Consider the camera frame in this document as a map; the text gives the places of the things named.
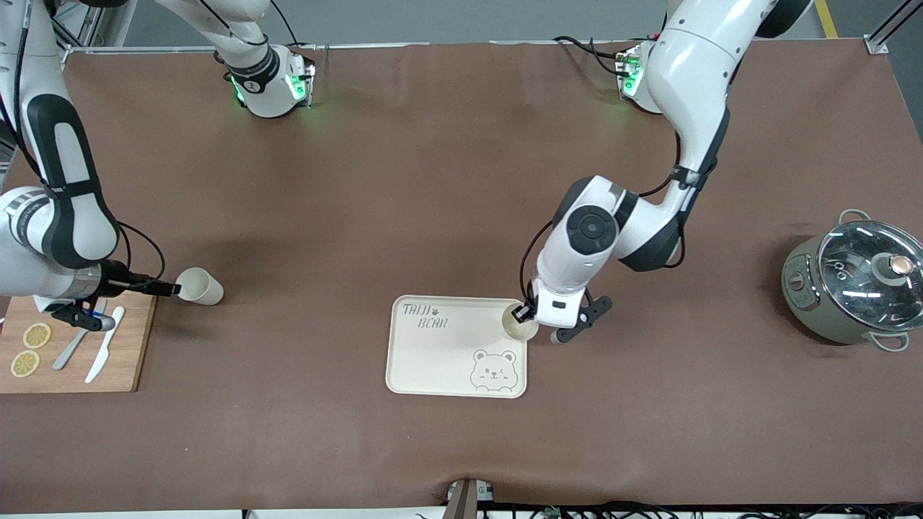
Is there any white IKEA cup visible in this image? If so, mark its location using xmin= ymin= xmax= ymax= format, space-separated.
xmin=176 ymin=267 xmax=224 ymax=306
xmin=503 ymin=301 xmax=539 ymax=342

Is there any cream bear print tray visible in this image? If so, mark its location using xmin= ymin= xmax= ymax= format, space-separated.
xmin=385 ymin=295 xmax=529 ymax=399

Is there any bamboo cutting board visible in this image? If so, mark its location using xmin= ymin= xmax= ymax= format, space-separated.
xmin=0 ymin=288 xmax=159 ymax=394

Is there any white plastic knife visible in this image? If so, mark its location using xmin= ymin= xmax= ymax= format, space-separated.
xmin=85 ymin=306 xmax=126 ymax=384

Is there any grey plastic knife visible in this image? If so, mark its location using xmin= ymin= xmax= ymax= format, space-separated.
xmin=53 ymin=299 xmax=108 ymax=371

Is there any brown table cover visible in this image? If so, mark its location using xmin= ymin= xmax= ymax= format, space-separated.
xmin=0 ymin=40 xmax=923 ymax=514

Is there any grey electric cooking pot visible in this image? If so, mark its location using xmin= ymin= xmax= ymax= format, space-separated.
xmin=781 ymin=209 xmax=923 ymax=353

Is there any glass pot lid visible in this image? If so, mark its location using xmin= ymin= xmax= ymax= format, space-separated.
xmin=817 ymin=220 xmax=923 ymax=332

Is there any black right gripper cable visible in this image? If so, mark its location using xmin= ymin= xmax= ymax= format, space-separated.
xmin=0 ymin=0 xmax=168 ymax=283

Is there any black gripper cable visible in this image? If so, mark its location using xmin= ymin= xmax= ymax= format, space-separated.
xmin=519 ymin=141 xmax=718 ymax=307
xmin=0 ymin=0 xmax=168 ymax=283

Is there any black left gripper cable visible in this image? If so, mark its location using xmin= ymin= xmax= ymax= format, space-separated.
xmin=519 ymin=141 xmax=718 ymax=307

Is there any grey metal table bracket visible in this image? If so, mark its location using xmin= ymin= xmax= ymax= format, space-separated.
xmin=446 ymin=478 xmax=495 ymax=519

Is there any aluminium frame profile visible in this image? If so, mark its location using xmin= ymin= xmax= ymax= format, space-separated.
xmin=864 ymin=0 xmax=923 ymax=56
xmin=43 ymin=0 xmax=102 ymax=64

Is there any black arm base cable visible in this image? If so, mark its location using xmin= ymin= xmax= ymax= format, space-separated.
xmin=554 ymin=35 xmax=650 ymax=76

